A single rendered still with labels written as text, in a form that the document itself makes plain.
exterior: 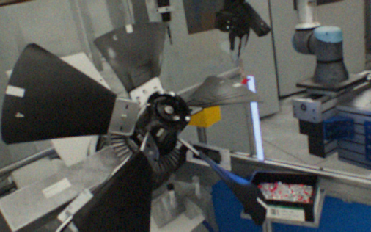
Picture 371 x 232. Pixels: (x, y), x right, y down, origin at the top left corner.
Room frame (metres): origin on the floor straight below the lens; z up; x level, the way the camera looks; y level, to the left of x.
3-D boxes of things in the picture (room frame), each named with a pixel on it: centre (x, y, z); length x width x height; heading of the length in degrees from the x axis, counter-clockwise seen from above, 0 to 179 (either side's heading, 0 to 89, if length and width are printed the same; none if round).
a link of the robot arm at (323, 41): (1.50, -0.58, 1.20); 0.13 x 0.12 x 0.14; 19
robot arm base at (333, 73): (1.49, -0.58, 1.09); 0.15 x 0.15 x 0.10
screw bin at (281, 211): (0.94, -0.19, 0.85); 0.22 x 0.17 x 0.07; 63
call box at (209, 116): (1.38, 0.04, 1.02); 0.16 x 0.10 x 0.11; 47
